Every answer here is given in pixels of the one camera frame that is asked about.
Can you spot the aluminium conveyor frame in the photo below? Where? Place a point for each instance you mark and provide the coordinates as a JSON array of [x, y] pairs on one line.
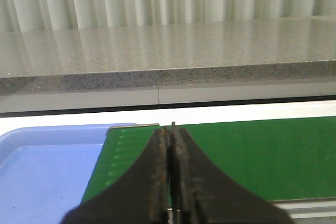
[[302, 208]]

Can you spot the green conveyor belt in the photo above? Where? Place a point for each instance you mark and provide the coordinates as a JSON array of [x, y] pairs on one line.
[[283, 159]]

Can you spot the blue plastic tray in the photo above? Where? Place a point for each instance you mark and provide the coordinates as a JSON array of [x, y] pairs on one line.
[[45, 170]]

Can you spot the grey speckled stone counter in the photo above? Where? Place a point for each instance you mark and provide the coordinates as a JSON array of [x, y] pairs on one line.
[[167, 55]]

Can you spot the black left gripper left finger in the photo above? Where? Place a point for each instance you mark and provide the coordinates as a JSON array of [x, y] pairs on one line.
[[130, 181]]

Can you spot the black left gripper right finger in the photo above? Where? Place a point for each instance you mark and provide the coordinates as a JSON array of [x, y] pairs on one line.
[[202, 193]]

